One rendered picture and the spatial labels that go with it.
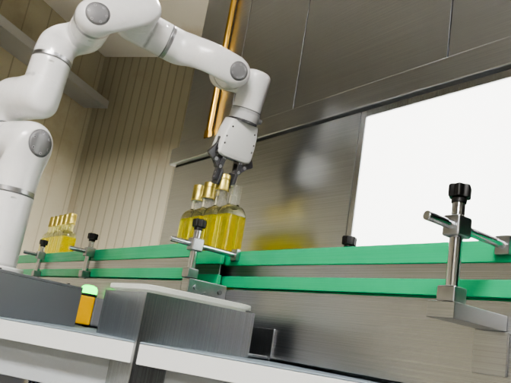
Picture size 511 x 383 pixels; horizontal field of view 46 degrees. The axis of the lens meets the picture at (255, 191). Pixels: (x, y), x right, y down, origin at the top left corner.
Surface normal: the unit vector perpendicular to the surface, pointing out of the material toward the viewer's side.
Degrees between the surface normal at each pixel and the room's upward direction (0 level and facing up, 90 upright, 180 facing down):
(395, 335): 90
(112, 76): 90
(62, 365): 90
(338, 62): 90
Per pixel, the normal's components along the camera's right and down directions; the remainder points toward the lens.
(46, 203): 0.94, 0.07
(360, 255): -0.79, -0.27
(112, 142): -0.30, -0.28
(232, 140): 0.44, 0.15
